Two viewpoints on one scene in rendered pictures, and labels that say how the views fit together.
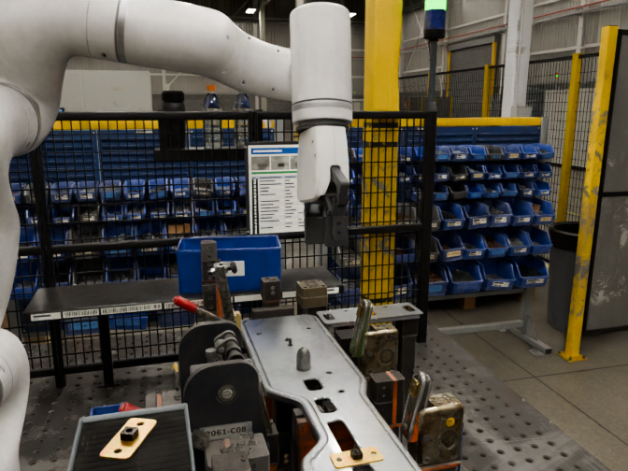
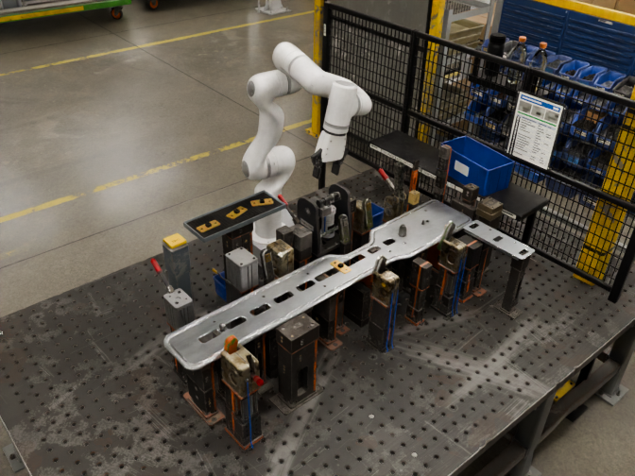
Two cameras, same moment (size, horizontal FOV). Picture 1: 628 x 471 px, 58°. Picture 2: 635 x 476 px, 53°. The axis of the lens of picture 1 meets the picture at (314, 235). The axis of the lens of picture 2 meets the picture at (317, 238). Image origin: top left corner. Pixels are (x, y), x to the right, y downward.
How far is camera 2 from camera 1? 193 cm
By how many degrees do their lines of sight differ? 61
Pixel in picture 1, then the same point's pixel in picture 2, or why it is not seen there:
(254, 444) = (303, 232)
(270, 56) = not seen: hidden behind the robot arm
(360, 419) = (369, 262)
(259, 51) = not seen: hidden behind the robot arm
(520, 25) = not seen: outside the picture
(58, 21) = (279, 62)
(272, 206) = (524, 140)
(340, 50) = (335, 105)
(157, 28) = (296, 75)
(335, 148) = (322, 142)
